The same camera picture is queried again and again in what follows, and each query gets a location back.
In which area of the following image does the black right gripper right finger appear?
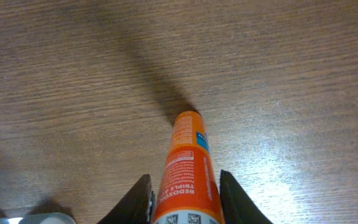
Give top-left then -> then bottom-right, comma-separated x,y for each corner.
219,170 -> 272,224

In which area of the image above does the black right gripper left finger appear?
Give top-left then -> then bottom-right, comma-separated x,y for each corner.
98,174 -> 155,224

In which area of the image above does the orange tube white cap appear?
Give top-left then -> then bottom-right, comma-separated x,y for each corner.
152,111 -> 225,224

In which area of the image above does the clear plastic container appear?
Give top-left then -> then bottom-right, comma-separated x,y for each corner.
0,213 -> 76,224

